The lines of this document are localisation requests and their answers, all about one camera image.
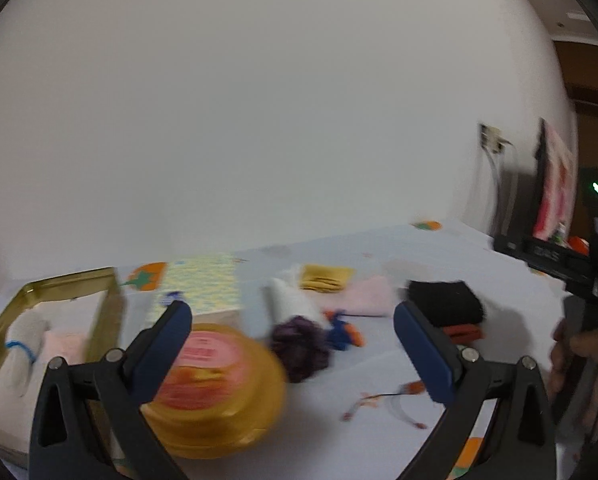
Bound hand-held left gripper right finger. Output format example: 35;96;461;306
394;301;560;480

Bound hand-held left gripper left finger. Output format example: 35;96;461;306
29;300;193;480

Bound dark red cloth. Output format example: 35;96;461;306
441;324;482;344

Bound black cloth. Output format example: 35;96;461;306
408;280;486;326

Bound blue orange knitted toy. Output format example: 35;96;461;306
324;310;366;352

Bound gold metal tin box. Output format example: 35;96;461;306
0;266;126;461

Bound person's right hand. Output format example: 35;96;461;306
550;319;598;442

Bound flat screen monitor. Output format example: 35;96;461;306
531;117;580;247

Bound pale pink folded cloth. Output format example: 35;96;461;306
329;275;400;317

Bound yellow patterned tissue pack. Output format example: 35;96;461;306
146;252;242;329

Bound yellow round tin pink label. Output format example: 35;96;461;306
139;322;288;460

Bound white fruit print tablecloth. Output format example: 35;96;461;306
0;220;580;480

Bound yellow folded cloth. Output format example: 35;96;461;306
299;264;356;295

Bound purple knitted scrunchie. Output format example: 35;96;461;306
269;315;332;384

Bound white rolled towel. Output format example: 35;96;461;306
264;265;324;332

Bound white rolled cloth blue band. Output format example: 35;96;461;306
1;310;50;397

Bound brown wooden door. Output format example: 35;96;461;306
553;37;598;171

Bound white power cable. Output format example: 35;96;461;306
486;140;520;237

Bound white wall socket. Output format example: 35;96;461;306
480;122;506;154

